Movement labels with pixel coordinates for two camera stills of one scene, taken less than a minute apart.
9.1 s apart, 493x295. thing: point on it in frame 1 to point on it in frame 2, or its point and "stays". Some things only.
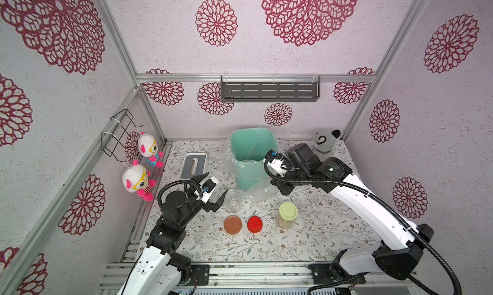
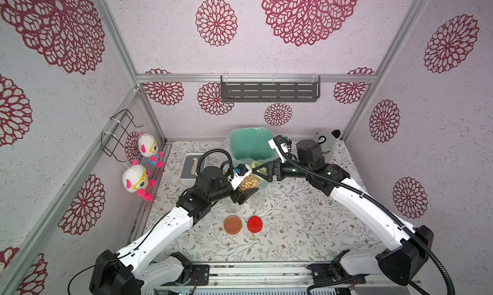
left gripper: [216, 206] to [239, 196]
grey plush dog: [324, 143] stays
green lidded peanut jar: [287, 212] to [251, 181]
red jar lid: [254, 224] stays
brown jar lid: [232, 224] stays
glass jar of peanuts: [233, 201] stays
